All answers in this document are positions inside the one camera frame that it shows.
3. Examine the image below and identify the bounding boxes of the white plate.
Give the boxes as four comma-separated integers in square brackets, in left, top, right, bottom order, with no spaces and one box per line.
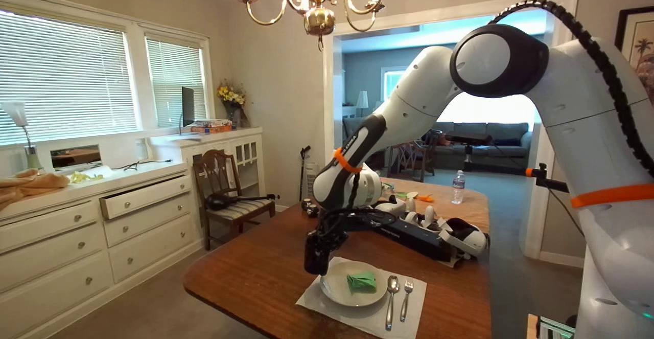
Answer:
[320,260,389,308]

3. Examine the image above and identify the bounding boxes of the green folded napkin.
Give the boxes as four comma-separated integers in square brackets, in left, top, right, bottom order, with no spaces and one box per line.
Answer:
[346,270,378,295]

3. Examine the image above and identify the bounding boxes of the black stick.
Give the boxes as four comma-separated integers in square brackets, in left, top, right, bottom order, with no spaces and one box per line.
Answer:
[298,145,312,202]

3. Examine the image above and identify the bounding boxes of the white hand controller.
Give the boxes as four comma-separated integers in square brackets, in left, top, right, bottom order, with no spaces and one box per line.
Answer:
[404,205,439,228]
[375,196,415,217]

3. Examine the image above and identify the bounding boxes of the white placemat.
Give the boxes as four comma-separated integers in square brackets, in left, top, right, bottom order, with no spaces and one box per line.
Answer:
[295,256,428,339]

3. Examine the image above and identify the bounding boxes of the silver spoon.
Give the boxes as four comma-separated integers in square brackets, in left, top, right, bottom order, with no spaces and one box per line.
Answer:
[385,275,401,331]

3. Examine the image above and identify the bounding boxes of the black box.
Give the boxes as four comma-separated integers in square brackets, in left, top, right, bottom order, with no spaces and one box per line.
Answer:
[371,215,456,263]

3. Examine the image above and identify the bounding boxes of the silver fork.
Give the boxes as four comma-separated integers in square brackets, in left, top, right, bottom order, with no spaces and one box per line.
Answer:
[399,280,414,323]

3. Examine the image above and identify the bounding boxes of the white glass-door cabinet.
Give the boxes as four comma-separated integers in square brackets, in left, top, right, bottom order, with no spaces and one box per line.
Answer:
[148,127,267,212]

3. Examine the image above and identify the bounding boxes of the row of wooden chairs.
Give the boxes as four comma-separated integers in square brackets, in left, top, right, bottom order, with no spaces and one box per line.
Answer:
[385,130,443,183]

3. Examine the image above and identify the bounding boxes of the wooden chair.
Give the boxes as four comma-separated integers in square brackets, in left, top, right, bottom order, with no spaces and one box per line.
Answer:
[192,149,277,251]

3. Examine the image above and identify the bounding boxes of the white headset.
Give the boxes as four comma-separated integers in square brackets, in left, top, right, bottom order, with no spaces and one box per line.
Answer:
[438,217,489,259]

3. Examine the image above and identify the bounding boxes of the clear water bottle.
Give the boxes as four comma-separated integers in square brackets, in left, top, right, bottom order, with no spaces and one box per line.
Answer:
[451,170,466,205]

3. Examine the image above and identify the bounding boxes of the stack of game boxes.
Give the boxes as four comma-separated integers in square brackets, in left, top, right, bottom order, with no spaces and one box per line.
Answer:
[190,119,233,134]

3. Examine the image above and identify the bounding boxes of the vase of yellow flowers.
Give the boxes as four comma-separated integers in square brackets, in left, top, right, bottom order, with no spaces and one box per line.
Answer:
[216,79,249,128]

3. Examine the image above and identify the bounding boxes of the black monitor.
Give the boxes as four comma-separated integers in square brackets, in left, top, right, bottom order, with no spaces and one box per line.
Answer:
[181,87,196,128]

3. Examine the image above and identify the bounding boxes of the grey sofa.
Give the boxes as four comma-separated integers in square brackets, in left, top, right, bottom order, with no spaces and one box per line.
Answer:
[343,118,532,159]

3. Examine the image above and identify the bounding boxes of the bright window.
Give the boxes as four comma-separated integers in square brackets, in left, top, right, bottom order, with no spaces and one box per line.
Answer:
[437,93,537,125]

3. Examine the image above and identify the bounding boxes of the brass chandelier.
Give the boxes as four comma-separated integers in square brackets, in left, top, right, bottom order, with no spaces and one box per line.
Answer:
[235,0,402,51]

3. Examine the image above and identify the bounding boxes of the window with white blinds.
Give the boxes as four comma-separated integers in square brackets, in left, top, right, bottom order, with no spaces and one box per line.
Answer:
[145,35,209,129]
[0,9,139,146]

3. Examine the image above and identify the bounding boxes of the yellow-green crumpled item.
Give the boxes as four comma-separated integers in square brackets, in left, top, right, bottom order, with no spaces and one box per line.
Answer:
[69,171,104,184]

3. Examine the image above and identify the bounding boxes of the white drawer cabinet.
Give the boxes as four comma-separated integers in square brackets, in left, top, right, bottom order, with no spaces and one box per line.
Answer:
[0,161,203,339]

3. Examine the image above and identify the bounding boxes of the beige cloth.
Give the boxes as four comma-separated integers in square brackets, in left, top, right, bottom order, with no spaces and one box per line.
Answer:
[0,169,71,210]

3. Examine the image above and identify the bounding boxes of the white desk lamp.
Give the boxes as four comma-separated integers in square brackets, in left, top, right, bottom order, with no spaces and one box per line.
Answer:
[0,101,44,171]

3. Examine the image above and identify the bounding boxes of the framed picture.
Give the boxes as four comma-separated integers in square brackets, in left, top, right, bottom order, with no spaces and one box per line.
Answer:
[614,5,654,105]

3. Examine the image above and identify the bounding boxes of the camera on mount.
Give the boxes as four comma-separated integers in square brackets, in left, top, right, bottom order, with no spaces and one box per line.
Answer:
[443,132,495,172]

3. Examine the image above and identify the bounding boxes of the black cable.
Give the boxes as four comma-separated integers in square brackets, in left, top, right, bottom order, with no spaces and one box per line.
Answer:
[113,159,173,171]

